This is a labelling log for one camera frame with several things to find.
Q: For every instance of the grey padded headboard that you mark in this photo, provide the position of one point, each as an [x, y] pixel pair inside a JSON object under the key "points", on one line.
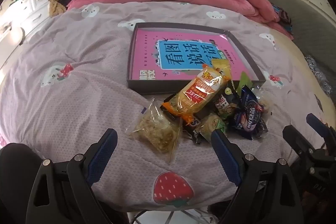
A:
{"points": [[302, 19]]}

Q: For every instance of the blue cookie packet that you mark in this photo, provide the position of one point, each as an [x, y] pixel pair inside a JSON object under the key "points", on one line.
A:
{"points": [[248, 113]]}

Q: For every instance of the pink picture book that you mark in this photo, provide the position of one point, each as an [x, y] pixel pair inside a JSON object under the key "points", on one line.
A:
{"points": [[147, 56]]}

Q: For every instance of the grey cardboard box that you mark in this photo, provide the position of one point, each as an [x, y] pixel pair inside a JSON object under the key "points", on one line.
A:
{"points": [[147, 87]]}

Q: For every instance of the orange yellow snack packet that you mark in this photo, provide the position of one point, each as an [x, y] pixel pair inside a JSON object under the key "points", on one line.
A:
{"points": [[194, 94]]}

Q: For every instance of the white dresser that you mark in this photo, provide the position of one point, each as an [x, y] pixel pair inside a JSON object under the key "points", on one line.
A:
{"points": [[34, 3]]}

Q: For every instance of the clear cake packet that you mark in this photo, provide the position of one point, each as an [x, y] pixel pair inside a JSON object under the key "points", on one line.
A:
{"points": [[155, 129]]}

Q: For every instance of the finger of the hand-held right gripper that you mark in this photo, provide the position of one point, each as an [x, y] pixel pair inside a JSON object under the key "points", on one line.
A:
{"points": [[295, 136], [316, 121]]}

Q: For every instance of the purple printed bedsheet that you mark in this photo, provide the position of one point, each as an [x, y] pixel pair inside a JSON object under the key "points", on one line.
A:
{"points": [[78, 95]]}

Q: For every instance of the dark chocolate cake packet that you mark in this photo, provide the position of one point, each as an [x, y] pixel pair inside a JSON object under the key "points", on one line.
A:
{"points": [[260, 130]]}

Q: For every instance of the brown chocolate bar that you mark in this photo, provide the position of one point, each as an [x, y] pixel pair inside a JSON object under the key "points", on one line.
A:
{"points": [[191, 132]]}

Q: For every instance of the dark patterned cloth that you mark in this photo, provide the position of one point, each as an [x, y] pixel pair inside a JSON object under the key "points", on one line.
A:
{"points": [[317, 74]]}

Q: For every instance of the black green snack packet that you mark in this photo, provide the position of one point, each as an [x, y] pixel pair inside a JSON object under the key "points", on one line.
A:
{"points": [[225, 106]]}

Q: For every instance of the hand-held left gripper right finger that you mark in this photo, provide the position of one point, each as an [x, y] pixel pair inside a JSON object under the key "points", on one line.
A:
{"points": [[225, 155]]}

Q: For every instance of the colourful striped clothes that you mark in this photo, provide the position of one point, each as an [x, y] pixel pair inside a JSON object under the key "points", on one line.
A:
{"points": [[282, 16]]}

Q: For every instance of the golden yellow snack packet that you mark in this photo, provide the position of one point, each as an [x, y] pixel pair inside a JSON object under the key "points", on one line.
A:
{"points": [[221, 66]]}

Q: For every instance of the white chair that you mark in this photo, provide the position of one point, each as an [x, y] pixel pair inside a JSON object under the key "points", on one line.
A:
{"points": [[11, 35]]}

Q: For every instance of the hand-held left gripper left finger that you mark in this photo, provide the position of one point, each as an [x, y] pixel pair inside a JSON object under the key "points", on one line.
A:
{"points": [[105, 153]]}

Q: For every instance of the green cake packet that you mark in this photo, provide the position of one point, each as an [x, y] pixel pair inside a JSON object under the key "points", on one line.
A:
{"points": [[210, 123]]}

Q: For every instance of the pale green wrapper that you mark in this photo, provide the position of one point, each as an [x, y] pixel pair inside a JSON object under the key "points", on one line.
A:
{"points": [[245, 83]]}

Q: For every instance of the yellow brown blanket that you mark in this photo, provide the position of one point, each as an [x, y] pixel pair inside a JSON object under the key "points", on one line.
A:
{"points": [[55, 6]]}

